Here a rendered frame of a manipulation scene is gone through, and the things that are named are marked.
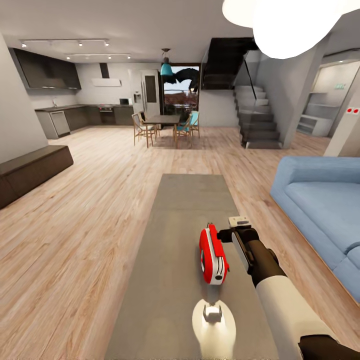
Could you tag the fridge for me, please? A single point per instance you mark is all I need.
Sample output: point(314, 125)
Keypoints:
point(147, 92)

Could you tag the microwave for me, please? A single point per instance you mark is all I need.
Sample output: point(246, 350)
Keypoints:
point(129, 101)

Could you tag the sofa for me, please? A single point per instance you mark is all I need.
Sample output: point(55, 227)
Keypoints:
point(321, 198)

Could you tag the oven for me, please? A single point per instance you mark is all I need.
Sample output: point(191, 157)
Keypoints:
point(107, 113)

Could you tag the radio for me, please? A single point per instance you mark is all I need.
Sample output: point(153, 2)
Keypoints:
point(213, 260)

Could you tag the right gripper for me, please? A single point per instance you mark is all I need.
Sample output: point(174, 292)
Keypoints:
point(225, 235)

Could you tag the coffee table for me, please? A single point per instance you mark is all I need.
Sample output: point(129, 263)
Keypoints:
point(169, 311)

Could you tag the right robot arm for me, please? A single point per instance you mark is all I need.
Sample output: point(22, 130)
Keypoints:
point(298, 332)

